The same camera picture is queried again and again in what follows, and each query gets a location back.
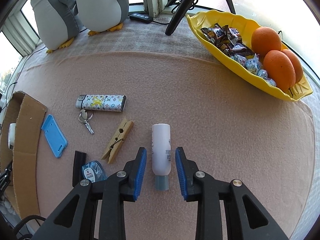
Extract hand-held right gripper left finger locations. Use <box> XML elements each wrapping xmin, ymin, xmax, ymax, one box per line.
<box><xmin>31</xmin><ymin>147</ymin><xmax>147</xmax><ymax>240</ymax></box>

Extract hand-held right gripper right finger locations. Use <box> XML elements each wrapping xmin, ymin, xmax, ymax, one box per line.
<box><xmin>175</xmin><ymin>147</ymin><xmax>290</xmax><ymax>240</ymax></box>

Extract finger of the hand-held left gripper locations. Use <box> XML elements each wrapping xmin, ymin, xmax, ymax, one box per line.
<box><xmin>0</xmin><ymin>160</ymin><xmax>13</xmax><ymax>180</ymax></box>
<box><xmin>0</xmin><ymin>179</ymin><xmax>11</xmax><ymax>198</ymax></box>

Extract white bottle with grey cap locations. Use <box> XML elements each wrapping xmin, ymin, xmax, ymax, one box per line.
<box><xmin>151</xmin><ymin>123</ymin><xmax>172</xmax><ymax>191</ymax></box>

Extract cardboard box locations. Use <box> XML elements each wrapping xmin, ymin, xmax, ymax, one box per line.
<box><xmin>0</xmin><ymin>91</ymin><xmax>48</xmax><ymax>219</ymax></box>

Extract blue phone stand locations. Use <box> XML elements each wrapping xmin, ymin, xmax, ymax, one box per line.
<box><xmin>41</xmin><ymin>114</ymin><xmax>68</xmax><ymax>158</ymax></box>

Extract person's left hand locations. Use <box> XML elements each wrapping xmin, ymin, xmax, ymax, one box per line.
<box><xmin>0</xmin><ymin>199</ymin><xmax>17</xmax><ymax>215</ymax></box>

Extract wooden clothespin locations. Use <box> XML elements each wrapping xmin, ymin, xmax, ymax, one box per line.
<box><xmin>101</xmin><ymin>117</ymin><xmax>134</xmax><ymax>165</ymax></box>

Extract blue round floss container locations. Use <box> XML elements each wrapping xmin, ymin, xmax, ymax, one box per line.
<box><xmin>81</xmin><ymin>160</ymin><xmax>108</xmax><ymax>182</ymax></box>

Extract peach fleece blanket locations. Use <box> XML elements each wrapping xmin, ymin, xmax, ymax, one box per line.
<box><xmin>0</xmin><ymin>52</ymin><xmax>315</xmax><ymax>240</ymax></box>

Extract black rectangular bar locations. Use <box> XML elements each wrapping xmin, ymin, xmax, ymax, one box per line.
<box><xmin>72</xmin><ymin>150</ymin><xmax>87</xmax><ymax>188</ymax></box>

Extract white patterned lighter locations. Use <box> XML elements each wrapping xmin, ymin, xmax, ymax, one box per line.
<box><xmin>75</xmin><ymin>94</ymin><xmax>127</xmax><ymax>112</ymax></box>

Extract pile of blue wrapped candies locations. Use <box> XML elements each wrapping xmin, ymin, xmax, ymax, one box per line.
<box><xmin>230</xmin><ymin>54</ymin><xmax>277</xmax><ymax>87</ymax></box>

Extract grey plaid cloth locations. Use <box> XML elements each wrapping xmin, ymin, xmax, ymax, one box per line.
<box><xmin>15</xmin><ymin>2</ymin><xmax>320</xmax><ymax>230</ymax></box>

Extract pile of brown chocolate bars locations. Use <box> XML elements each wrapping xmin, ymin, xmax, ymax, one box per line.
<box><xmin>201</xmin><ymin>23</ymin><xmax>255</xmax><ymax>58</ymax></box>

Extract orange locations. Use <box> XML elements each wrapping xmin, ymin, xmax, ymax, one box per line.
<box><xmin>251</xmin><ymin>27</ymin><xmax>282</xmax><ymax>58</ymax></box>
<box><xmin>263</xmin><ymin>50</ymin><xmax>296</xmax><ymax>92</ymax></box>
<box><xmin>281</xmin><ymin>49</ymin><xmax>304</xmax><ymax>84</ymax></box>

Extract yellow plastic bowl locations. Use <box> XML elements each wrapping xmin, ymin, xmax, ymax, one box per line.
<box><xmin>186</xmin><ymin>9</ymin><xmax>313</xmax><ymax>102</ymax></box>

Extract black inline controller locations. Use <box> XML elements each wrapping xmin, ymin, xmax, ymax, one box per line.
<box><xmin>129</xmin><ymin>12</ymin><xmax>153</xmax><ymax>25</ymax></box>

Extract black tripod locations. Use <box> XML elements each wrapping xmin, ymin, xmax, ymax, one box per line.
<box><xmin>165</xmin><ymin>0</ymin><xmax>236</xmax><ymax>36</ymax></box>

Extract large penguin plush toy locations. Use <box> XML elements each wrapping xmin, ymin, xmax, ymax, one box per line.
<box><xmin>25</xmin><ymin>0</ymin><xmax>84</xmax><ymax>54</ymax></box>

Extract small penguin plush toy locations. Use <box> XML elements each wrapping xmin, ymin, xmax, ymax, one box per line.
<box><xmin>72</xmin><ymin>0</ymin><xmax>134</xmax><ymax>36</ymax></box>

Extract silver keys on ring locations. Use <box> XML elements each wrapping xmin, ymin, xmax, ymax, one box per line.
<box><xmin>78</xmin><ymin>109</ymin><xmax>95</xmax><ymax>135</ymax></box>

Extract black charging cable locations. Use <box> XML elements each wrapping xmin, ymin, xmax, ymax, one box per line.
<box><xmin>6</xmin><ymin>80</ymin><xmax>18</xmax><ymax>93</ymax></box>

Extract black ring light cable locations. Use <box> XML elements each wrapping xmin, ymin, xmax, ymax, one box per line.
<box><xmin>150</xmin><ymin>0</ymin><xmax>200</xmax><ymax>26</ymax></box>

